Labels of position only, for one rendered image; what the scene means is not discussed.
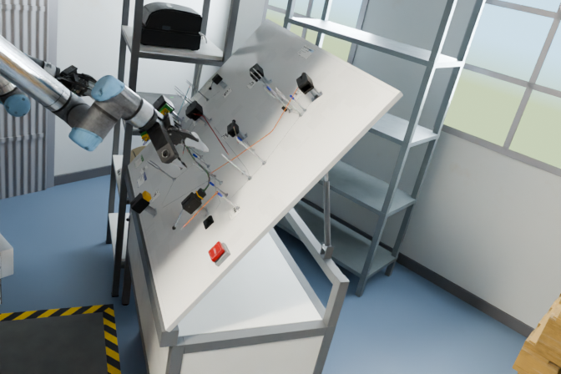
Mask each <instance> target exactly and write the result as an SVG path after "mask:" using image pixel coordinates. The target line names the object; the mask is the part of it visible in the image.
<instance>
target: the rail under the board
mask: <svg viewBox="0 0 561 374"><path fill-rule="evenodd" d="M124 179H125V183H126V187H127V191H128V196H129V203H131V202H132V201H133V199H134V198H135V197H134V190H133V186H132V183H131V179H130V175H129V168H128V167H125V174H124ZM132 216H133V220H134V227H135V231H136V235H137V240H138V244H139V251H140V255H141V260H142V264H143V268H144V275H145V279H146V284H147V288H148V292H149V299H150V304H151V308H152V312H153V316H154V324H155V328H156V332H157V336H158V340H159V347H167V346H177V342H178V337H179V327H178V325H177V326H176V327H175V328H174V329H173V330H172V331H171V332H168V331H166V330H165V328H164V321H163V317H162V313H161V310H160V306H159V299H158V296H157V291H156V288H155V284H154V277H153V274H152V270H151V266H150V263H149V256H148V251H147V248H146V244H145V240H144V234H143V230H142V226H141V223H140V218H139V213H137V212H135V211H134V210H132Z"/></svg>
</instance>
